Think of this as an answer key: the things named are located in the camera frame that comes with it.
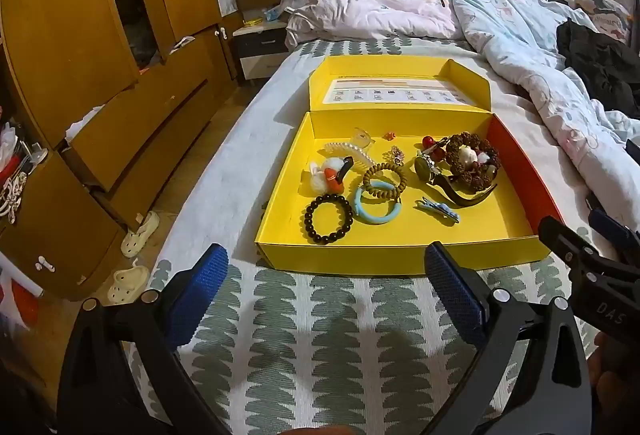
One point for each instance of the pink white duvet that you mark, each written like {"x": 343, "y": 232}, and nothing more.
{"x": 375, "y": 10}

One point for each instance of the red ball hair clip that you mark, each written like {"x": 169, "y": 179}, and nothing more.
{"x": 427, "y": 142}

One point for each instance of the white paper bag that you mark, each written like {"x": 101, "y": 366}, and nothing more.
{"x": 226, "y": 0}

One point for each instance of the blue bow hair clip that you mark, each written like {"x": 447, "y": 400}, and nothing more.
{"x": 442, "y": 211}

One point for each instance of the orange wooden wardrobe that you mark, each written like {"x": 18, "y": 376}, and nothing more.
{"x": 65, "y": 40}

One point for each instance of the yellow cardboard box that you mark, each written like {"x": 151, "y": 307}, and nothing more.
{"x": 400, "y": 235}

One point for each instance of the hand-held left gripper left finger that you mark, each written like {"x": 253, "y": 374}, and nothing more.
{"x": 200, "y": 295}

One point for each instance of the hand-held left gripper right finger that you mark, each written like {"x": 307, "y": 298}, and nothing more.
{"x": 452, "y": 290}

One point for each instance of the printed pillow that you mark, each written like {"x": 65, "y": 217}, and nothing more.
{"x": 600, "y": 12}

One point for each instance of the cream slipper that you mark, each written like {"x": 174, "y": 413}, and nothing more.
{"x": 142, "y": 232}
{"x": 127, "y": 282}

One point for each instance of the rhinestone charm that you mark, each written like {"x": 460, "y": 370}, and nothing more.
{"x": 395, "y": 155}

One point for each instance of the white plush duck hair clip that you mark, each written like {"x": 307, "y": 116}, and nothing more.
{"x": 320, "y": 182}

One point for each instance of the light blue printed duvet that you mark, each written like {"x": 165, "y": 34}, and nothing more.
{"x": 520, "y": 45}

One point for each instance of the black clothing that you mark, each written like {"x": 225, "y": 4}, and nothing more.
{"x": 600, "y": 60}

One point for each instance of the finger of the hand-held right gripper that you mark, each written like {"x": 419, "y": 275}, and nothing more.
{"x": 565, "y": 242}
{"x": 607, "y": 222}

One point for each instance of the dark wooden nightstand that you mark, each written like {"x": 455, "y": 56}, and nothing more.
{"x": 257, "y": 47}

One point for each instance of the clear pearl hair claw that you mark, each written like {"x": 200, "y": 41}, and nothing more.
{"x": 345, "y": 150}

